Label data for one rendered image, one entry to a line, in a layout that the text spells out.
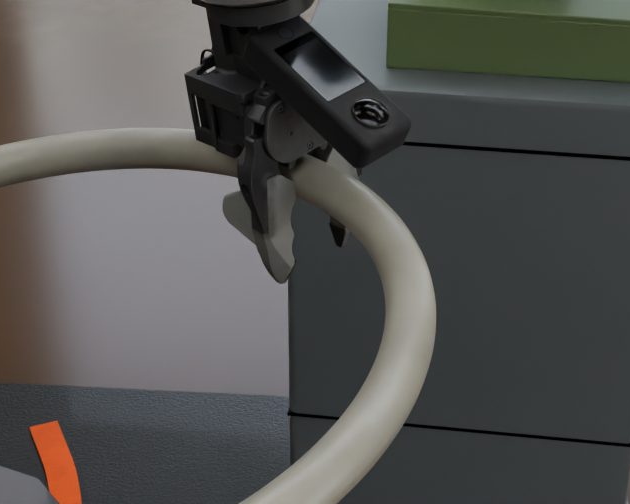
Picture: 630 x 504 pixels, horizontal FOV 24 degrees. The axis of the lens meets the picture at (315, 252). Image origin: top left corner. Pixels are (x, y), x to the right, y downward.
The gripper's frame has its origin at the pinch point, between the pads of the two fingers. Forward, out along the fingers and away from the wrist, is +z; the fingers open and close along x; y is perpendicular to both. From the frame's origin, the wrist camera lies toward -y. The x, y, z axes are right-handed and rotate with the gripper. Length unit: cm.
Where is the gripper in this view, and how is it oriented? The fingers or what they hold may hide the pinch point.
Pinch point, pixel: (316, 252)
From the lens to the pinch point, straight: 104.2
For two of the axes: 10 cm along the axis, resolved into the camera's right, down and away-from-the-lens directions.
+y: -6.9, -3.2, 6.5
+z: 1.2, 8.3, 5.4
